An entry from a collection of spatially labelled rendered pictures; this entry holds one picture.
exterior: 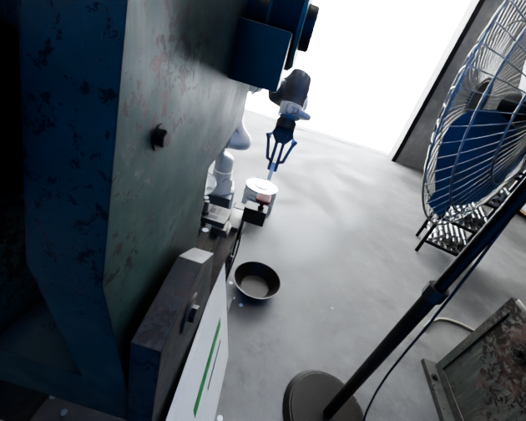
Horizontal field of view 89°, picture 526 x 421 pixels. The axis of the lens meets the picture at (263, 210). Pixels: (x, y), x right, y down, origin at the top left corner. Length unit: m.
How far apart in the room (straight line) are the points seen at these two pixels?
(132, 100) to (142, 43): 0.05
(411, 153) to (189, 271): 5.59
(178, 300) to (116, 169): 0.27
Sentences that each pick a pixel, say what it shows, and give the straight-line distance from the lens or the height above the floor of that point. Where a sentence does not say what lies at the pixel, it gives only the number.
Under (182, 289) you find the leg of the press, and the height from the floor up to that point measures 0.89.
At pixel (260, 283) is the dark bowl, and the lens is 1.78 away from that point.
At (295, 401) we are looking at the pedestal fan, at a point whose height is 0.04.
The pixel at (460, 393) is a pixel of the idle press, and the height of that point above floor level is 0.12.
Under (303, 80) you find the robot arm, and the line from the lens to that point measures 1.08.
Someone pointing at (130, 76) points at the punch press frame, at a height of 1.23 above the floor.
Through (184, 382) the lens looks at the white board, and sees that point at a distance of 0.76.
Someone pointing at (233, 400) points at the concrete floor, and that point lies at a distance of 1.40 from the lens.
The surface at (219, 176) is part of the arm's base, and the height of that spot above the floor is 0.56.
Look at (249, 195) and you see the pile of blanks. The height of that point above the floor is 0.18.
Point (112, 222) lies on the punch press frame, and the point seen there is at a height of 1.08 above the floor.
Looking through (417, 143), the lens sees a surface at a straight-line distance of 5.88.
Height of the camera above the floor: 1.28
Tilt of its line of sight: 31 degrees down
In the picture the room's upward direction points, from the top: 17 degrees clockwise
